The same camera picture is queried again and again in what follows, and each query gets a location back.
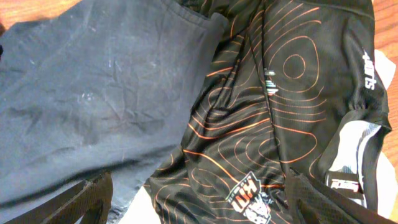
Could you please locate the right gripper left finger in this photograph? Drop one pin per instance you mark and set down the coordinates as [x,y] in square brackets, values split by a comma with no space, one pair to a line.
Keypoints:
[85,203]

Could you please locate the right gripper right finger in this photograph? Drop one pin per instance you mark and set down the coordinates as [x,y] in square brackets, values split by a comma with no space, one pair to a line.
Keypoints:
[312,202]

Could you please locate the dark blue garment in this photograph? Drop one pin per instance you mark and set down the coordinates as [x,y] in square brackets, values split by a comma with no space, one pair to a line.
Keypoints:
[107,85]

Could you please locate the black orange patterned jersey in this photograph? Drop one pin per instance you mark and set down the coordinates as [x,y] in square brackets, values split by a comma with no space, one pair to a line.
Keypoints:
[292,84]

